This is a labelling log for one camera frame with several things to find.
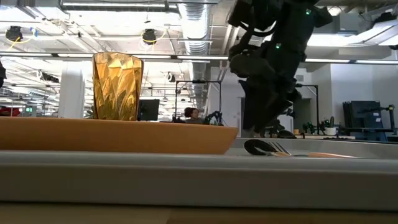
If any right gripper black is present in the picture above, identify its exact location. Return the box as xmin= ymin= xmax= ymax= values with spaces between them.
xmin=229 ymin=40 xmax=308 ymax=134

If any fork with orange handle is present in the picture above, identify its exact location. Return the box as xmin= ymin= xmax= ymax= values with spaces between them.
xmin=268 ymin=141 xmax=359 ymax=159

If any amber faceted plastic cup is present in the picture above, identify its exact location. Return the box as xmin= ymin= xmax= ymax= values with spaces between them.
xmin=91 ymin=51 xmax=145 ymax=121

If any orange plate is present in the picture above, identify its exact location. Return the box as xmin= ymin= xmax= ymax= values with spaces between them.
xmin=0 ymin=116 xmax=240 ymax=156

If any grey plastic tray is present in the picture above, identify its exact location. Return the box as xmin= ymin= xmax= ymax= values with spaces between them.
xmin=0 ymin=137 xmax=398 ymax=213

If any small plant in white pot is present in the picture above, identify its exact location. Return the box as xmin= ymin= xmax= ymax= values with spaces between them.
xmin=324 ymin=116 xmax=338 ymax=136

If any person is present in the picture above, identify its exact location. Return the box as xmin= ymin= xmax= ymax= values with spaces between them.
xmin=183 ymin=106 xmax=203 ymax=124

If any black panel stand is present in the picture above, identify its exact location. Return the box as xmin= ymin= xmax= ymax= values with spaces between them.
xmin=342 ymin=100 xmax=396 ymax=141

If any black monitor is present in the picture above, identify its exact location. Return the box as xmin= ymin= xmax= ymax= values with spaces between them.
xmin=137 ymin=98 xmax=160 ymax=122

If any white pillar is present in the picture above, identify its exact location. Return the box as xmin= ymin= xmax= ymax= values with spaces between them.
xmin=57 ymin=68 xmax=86 ymax=119

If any black background frame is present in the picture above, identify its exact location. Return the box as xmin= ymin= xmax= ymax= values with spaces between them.
xmin=174 ymin=80 xmax=223 ymax=124

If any silver ventilation duct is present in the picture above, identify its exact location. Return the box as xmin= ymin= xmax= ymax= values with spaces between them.
xmin=176 ymin=0 xmax=216 ymax=110

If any black ceiling camera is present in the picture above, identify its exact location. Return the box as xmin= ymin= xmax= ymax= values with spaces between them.
xmin=142 ymin=28 xmax=157 ymax=45
xmin=5 ymin=26 xmax=24 ymax=42

